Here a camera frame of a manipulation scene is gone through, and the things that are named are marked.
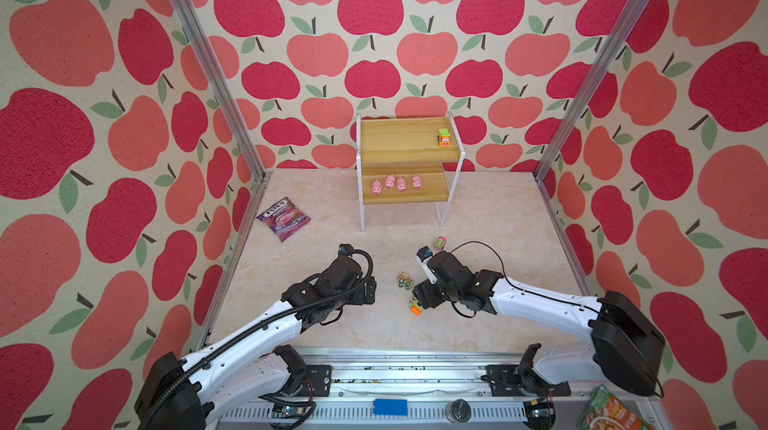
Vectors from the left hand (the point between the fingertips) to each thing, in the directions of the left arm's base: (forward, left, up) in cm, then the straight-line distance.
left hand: (368, 287), depth 80 cm
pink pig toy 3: (+31, -10, +8) cm, 34 cm away
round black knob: (-28, -20, 0) cm, 34 cm away
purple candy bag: (+29, +30, -7) cm, 43 cm away
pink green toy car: (+18, -23, -7) cm, 31 cm away
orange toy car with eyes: (-3, -13, -8) cm, 16 cm away
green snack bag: (-28, -57, -8) cm, 64 cm away
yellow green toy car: (+6, -10, -8) cm, 14 cm away
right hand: (+2, -17, -4) cm, 18 cm away
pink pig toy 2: (+33, -7, +8) cm, 34 cm away
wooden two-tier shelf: (+26, -11, +23) cm, 36 cm away
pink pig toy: (+30, -2, +8) cm, 31 cm away
